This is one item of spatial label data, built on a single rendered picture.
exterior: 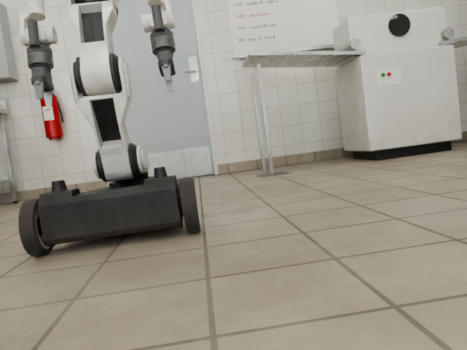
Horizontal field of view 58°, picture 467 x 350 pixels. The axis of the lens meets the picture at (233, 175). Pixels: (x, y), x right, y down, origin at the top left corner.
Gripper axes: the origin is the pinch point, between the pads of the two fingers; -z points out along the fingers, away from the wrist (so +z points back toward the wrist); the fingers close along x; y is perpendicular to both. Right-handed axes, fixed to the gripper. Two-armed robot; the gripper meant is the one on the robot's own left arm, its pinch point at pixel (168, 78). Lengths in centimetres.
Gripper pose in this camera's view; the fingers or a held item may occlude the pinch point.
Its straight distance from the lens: 164.5
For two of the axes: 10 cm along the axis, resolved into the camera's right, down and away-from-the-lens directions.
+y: 9.8, -1.7, 0.7
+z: -1.7, -9.8, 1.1
